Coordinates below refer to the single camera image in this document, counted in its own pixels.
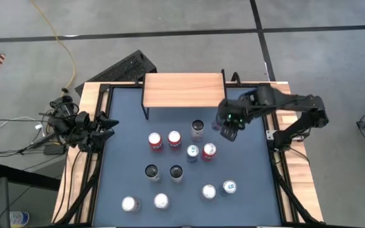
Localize black metal table frame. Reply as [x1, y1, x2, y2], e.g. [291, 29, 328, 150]
[54, 80, 326, 228]

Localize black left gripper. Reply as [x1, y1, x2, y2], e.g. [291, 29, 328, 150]
[74, 110, 120, 151]

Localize white blue container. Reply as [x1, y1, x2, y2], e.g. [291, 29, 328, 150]
[10, 210, 30, 228]

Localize black perforated box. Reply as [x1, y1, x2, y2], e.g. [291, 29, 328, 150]
[74, 49, 158, 98]

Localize wooden shelf black metal frame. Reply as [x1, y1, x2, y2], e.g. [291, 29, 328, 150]
[140, 68, 228, 120]

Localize blue-grey table mat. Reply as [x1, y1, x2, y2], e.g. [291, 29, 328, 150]
[92, 85, 283, 227]

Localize black power brick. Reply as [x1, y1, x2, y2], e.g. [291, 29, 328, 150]
[42, 144, 68, 156]

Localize yellow cable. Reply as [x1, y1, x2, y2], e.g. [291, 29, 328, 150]
[30, 0, 77, 96]

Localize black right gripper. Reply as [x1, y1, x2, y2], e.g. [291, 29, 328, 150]
[217, 94, 259, 142]

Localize silver Diet Coke can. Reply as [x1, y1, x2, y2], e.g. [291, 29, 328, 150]
[121, 196, 141, 213]
[153, 193, 170, 211]
[200, 184, 217, 201]

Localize red Fanta strawberry can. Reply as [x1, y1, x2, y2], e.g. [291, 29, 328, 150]
[167, 130, 183, 151]
[200, 142, 217, 163]
[147, 132, 164, 153]

